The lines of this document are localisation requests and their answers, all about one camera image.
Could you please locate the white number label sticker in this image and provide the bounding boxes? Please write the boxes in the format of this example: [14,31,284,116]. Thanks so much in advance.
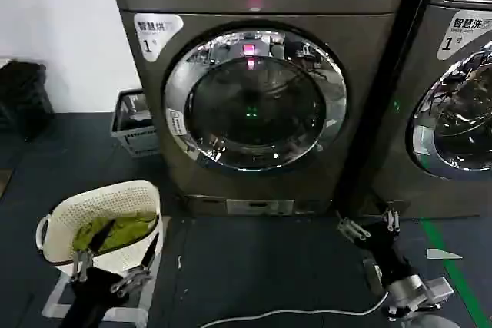
[133,13,185,62]
[435,12,492,61]

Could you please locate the grey slotted plastic crate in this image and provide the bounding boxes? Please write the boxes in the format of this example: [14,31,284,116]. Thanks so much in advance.
[111,89,161,158]

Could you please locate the white perforated laundry basket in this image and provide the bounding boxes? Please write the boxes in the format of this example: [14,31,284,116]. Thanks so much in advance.
[35,179,163,268]

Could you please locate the round glass dryer door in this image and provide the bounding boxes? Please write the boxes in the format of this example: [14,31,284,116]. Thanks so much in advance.
[161,26,349,171]
[405,38,492,182]

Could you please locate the grey dryer with drawer panel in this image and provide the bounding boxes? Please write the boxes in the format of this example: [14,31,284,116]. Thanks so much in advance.
[384,0,492,218]

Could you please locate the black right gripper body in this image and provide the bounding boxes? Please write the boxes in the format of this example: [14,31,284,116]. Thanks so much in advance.
[354,221,414,287]

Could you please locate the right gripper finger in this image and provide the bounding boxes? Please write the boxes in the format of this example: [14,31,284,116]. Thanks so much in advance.
[335,210,371,244]
[381,200,401,234]

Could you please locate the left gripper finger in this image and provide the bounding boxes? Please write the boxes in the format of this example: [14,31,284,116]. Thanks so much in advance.
[70,219,118,283]
[110,233,161,299]

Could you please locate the white cable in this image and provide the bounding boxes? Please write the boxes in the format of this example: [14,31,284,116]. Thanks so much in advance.
[208,291,390,328]

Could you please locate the small white door sticker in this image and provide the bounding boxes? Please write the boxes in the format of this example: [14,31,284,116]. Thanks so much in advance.
[165,108,187,137]

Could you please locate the green cloth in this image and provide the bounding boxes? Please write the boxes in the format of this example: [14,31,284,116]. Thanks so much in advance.
[72,214,159,253]

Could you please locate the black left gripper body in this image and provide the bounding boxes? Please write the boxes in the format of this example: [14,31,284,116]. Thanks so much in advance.
[68,267,125,328]

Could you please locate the white paper scrap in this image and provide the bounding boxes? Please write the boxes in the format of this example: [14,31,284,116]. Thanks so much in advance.
[426,248,464,261]

